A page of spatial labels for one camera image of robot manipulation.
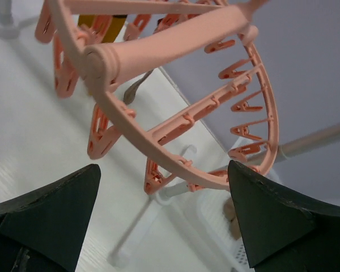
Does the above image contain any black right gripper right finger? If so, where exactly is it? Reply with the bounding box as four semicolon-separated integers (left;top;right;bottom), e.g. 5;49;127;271
228;160;340;271

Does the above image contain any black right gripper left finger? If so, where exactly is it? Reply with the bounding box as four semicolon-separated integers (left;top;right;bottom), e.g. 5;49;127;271
0;164;101;271

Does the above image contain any brown striped sock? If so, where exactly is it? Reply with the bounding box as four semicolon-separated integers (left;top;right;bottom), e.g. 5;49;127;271
123;70;153;105

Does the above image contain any pink round clip hanger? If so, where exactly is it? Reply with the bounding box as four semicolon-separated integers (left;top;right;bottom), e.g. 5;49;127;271
35;1;279;195

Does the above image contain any mustard yellow sock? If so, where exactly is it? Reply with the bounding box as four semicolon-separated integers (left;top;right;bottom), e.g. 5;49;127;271
78;15;127;43

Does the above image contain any brown sock in basket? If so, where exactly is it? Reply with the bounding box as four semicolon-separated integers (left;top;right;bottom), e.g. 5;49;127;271
223;198;241;240

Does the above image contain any white plastic basket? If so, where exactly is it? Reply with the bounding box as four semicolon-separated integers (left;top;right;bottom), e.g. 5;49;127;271
195;135;273;272

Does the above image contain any white clothes rack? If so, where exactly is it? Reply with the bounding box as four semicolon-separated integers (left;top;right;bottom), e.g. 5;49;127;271
0;0;340;270

